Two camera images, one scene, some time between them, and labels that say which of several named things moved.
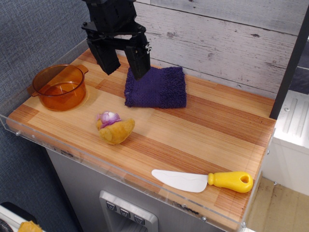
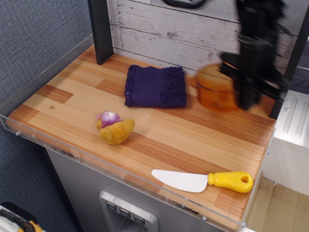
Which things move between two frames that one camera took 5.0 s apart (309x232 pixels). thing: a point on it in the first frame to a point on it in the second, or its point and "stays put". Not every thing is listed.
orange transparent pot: [61, 87] to [217, 90]
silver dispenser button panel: [121, 216] stays put
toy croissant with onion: [112, 130] stays put
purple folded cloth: [160, 87] stays put
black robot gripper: [111, 24] to [261, 22]
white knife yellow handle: [238, 181] stays put
